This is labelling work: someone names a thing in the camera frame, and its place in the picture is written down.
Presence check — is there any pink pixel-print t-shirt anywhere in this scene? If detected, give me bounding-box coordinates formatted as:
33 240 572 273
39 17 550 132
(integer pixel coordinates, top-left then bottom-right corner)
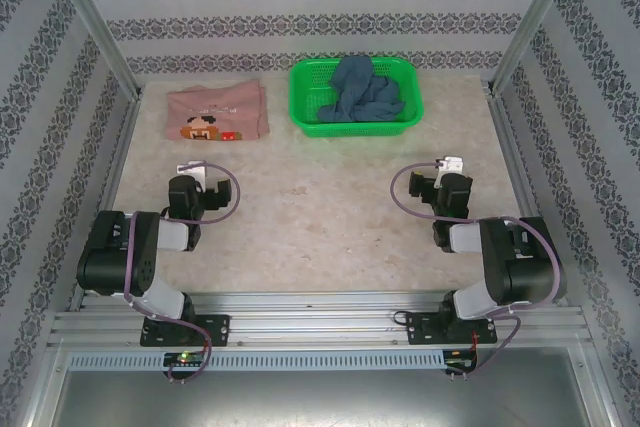
165 79 272 142

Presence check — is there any blue t-shirt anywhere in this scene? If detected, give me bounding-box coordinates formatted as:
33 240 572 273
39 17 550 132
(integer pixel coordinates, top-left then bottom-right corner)
315 55 407 124

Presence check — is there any green plastic basket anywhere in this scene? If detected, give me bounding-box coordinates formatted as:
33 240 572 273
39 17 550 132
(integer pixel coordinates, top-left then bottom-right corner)
289 56 425 139

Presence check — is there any left circuit board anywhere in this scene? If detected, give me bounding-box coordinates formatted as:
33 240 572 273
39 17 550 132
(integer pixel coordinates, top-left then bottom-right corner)
163 352 207 367

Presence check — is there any circuit board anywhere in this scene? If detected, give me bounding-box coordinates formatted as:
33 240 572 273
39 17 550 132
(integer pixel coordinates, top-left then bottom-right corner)
163 352 207 367
446 349 479 368

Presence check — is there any right circuit board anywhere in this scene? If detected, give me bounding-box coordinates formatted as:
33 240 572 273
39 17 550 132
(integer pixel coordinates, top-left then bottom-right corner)
446 349 479 368

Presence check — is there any grey metal sheet tray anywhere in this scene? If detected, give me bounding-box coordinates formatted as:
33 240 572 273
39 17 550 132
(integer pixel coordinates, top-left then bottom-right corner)
24 369 614 427

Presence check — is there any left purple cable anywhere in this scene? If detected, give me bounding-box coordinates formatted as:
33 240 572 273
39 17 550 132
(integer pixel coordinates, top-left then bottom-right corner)
122 160 242 383

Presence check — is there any purple cable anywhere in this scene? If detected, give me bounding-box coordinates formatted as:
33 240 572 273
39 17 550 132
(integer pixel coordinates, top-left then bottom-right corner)
389 160 566 383
122 160 242 383

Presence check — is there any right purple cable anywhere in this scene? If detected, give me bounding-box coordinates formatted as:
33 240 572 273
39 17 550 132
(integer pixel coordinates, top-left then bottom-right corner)
389 160 566 383

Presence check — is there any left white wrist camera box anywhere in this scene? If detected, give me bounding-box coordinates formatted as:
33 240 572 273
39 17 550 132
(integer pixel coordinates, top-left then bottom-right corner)
176 160 207 181

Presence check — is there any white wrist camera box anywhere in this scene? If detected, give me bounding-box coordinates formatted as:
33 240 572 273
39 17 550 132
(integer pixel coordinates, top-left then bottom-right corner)
176 160 207 181
433 155 466 188

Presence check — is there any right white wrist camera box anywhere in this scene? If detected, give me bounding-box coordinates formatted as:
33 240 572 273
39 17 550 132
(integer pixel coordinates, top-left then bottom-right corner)
433 155 466 188

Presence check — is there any right aluminium side rail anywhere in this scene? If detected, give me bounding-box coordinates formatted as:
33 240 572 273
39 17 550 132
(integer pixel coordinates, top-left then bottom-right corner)
487 81 571 306

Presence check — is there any aluminium side rail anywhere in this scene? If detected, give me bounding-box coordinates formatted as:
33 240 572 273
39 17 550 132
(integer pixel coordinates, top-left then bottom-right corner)
67 89 144 309
487 81 571 306

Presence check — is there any left aluminium side rail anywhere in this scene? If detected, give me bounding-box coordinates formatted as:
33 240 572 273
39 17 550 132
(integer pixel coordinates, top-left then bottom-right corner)
67 89 144 309

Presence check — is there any left black mount plate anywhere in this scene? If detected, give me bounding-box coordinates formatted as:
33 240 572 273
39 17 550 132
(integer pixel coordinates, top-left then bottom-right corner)
139 314 231 347

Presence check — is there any black mount plate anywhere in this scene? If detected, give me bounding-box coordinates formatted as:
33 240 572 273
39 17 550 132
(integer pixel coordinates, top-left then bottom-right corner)
139 314 231 347
407 310 499 346

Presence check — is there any right black mount plate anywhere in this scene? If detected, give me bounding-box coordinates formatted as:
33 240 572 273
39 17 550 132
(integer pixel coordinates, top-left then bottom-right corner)
407 310 499 346

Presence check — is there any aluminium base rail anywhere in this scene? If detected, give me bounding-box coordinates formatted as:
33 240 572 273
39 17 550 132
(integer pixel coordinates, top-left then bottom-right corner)
49 290 590 349

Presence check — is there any grey slotted cable duct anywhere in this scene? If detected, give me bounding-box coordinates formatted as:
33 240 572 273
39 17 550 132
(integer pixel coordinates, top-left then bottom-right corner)
67 350 446 372

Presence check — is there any right aluminium frame post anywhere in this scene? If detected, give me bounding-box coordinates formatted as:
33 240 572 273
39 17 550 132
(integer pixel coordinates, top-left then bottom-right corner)
492 0 585 94

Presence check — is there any aluminium frame post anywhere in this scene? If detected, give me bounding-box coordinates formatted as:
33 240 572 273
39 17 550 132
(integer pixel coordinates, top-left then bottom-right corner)
492 0 585 94
42 0 142 97

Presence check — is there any left aluminium frame post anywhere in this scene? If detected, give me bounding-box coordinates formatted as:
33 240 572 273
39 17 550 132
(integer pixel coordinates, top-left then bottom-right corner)
42 0 142 97

